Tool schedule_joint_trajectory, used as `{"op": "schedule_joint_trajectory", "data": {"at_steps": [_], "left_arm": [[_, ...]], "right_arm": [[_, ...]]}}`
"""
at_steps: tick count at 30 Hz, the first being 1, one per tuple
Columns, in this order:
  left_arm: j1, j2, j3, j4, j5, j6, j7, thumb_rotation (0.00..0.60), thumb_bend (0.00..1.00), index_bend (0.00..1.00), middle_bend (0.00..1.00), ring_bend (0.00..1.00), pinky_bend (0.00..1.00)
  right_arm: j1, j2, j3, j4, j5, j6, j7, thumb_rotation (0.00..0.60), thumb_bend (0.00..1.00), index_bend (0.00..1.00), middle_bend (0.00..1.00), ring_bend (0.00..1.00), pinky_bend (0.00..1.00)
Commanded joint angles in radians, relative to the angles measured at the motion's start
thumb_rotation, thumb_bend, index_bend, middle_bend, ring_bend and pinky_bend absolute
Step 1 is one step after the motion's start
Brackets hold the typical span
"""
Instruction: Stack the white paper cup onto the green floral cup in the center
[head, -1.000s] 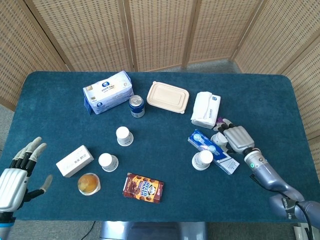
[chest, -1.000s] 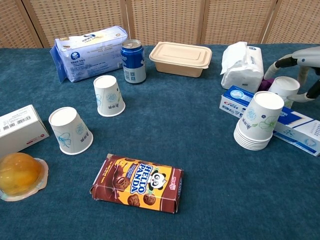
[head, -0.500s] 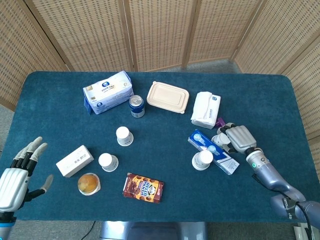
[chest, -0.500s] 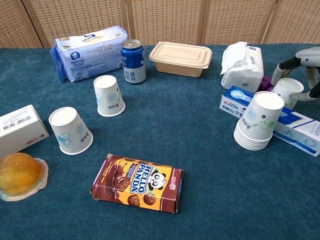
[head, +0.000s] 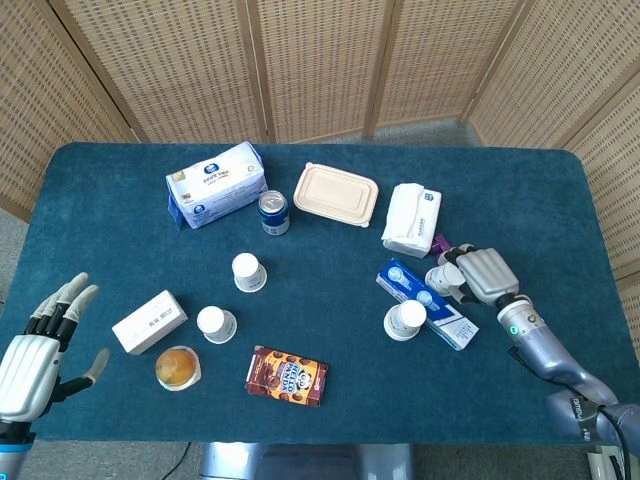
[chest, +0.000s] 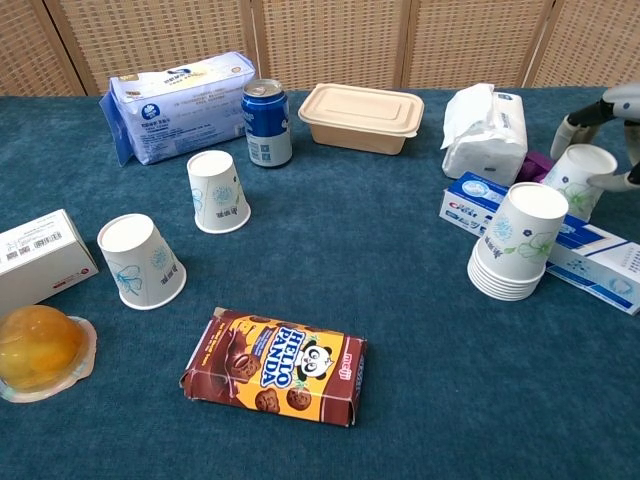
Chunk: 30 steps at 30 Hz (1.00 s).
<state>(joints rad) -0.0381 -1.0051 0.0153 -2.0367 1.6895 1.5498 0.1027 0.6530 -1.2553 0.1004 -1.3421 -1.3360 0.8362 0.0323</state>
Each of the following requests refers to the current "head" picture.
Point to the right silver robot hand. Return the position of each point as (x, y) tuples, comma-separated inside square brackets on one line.
[(487, 275)]

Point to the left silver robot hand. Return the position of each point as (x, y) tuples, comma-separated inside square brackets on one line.
[(30, 375)]

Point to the white paper cup green flower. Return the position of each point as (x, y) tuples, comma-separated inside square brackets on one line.
[(440, 277)]

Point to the white paper cup blue flower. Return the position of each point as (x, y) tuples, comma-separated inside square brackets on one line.
[(247, 272), (215, 325)]

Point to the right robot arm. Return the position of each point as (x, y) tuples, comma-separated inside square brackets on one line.
[(540, 345)]

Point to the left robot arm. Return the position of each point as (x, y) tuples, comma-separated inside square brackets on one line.
[(12, 455)]

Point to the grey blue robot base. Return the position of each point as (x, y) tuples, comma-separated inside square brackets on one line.
[(300, 462)]

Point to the stack of white paper cups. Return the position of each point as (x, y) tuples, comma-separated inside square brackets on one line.
[(406, 320)]

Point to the small purple block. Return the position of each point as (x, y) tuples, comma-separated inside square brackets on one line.
[(440, 244)]

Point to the blue white toothpaste box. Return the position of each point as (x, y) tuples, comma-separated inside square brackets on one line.
[(400, 280)]

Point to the white opened tissue pack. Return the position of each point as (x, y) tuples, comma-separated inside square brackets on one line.
[(410, 220)]

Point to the white cardboard box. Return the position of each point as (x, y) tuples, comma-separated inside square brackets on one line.
[(147, 322)]

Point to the orange bun in wrapper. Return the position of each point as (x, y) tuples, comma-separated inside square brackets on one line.
[(175, 367)]

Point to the blue table cloth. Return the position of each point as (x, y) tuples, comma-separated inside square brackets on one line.
[(325, 250)]

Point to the beige lidded lunch box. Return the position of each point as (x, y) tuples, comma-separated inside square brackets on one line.
[(335, 192)]

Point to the white power strip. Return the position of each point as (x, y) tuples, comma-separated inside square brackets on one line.
[(597, 465)]

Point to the blue drink can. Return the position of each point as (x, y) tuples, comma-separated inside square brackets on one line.
[(274, 215)]

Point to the brown Hello Panda box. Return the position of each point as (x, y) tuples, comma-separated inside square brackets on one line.
[(287, 377)]

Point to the blue white tissue pack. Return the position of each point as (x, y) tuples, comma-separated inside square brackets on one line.
[(215, 185)]

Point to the wooden rattan folding screen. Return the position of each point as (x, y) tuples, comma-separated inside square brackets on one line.
[(320, 65)]

